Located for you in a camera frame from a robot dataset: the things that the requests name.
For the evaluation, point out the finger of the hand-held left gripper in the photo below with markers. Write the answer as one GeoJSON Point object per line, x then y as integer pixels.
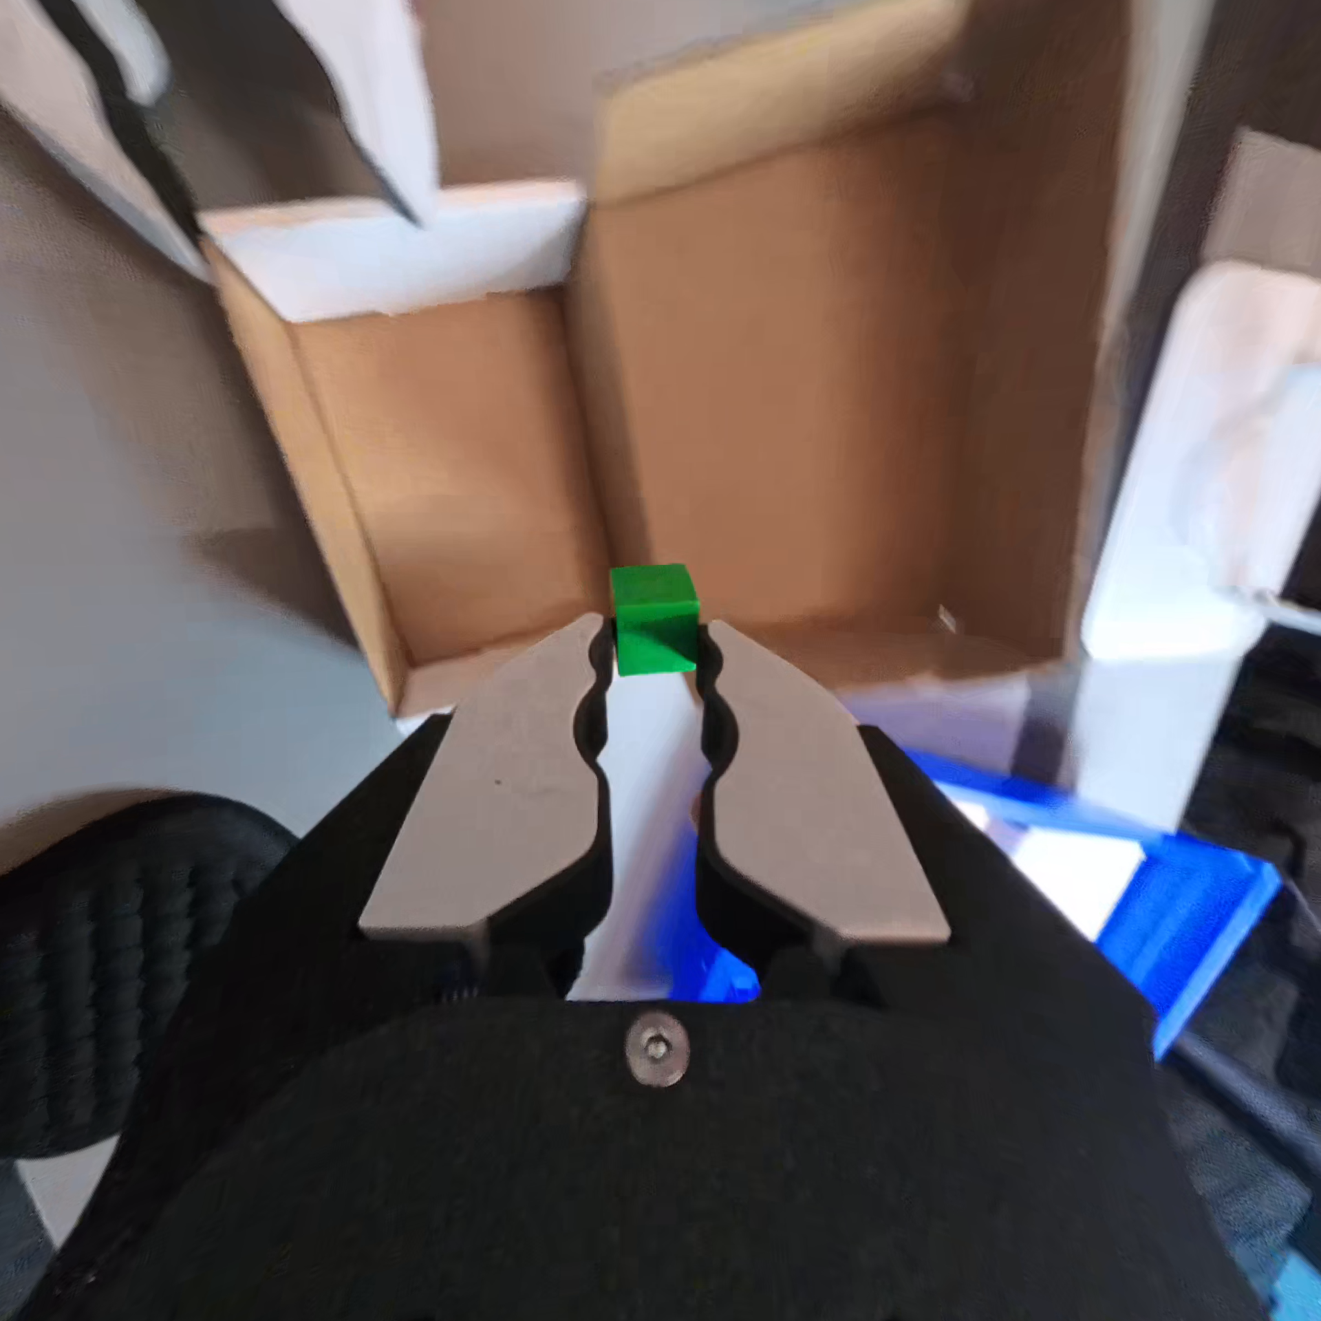
{"type": "Point", "coordinates": [382, 84]}
{"type": "Point", "coordinates": [72, 114]}

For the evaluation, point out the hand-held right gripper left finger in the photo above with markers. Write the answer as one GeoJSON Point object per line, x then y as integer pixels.
{"type": "Point", "coordinates": [495, 784]}

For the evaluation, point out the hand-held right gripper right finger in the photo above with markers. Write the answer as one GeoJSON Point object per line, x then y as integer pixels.
{"type": "Point", "coordinates": [816, 805]}

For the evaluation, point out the green cube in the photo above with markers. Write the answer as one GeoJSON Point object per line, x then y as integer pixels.
{"type": "Point", "coordinates": [652, 625]}

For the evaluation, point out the blue plastic bin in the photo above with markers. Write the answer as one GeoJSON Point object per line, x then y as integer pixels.
{"type": "Point", "coordinates": [1188, 929]}

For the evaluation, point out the grey desk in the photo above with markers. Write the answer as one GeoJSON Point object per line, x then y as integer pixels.
{"type": "Point", "coordinates": [155, 620]}

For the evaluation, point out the white document stand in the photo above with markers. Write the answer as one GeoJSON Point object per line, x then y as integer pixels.
{"type": "Point", "coordinates": [1208, 465]}

